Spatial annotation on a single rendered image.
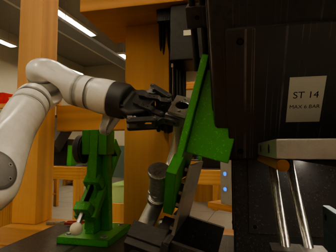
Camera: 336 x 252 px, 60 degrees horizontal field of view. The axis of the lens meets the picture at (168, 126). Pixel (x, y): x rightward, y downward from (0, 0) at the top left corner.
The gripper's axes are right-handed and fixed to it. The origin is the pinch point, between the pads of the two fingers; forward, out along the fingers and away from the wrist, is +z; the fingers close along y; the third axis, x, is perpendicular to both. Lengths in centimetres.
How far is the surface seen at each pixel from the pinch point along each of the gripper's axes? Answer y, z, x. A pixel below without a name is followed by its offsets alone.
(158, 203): -16.8, 2.4, 5.8
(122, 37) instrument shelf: 41, -33, 8
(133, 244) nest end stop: -23.9, 0.9, 7.7
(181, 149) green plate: -11.9, 4.5, -3.6
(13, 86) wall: 490, -666, 483
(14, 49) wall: 566, -696, 403
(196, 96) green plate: -5.7, 4.7, -9.6
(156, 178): -16.4, 2.0, -0.5
